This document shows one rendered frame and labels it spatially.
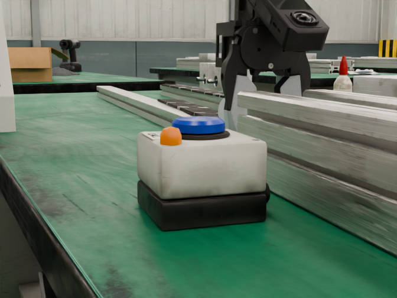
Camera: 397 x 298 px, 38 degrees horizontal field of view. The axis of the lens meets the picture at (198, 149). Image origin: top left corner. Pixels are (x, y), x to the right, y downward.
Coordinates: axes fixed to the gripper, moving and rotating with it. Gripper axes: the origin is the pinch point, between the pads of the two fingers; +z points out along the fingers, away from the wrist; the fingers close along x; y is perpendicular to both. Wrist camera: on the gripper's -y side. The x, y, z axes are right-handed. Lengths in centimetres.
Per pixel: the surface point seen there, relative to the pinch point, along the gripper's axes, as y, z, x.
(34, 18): 1083, -65, -33
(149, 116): 44.7, 1.5, 2.4
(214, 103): 63, 1, -17
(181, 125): -18.7, -5.1, 15.6
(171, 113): 29.6, -0.5, 2.6
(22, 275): 113, 57, 24
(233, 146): -21.7, -3.9, 12.6
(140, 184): -14.9, 0.0, 17.8
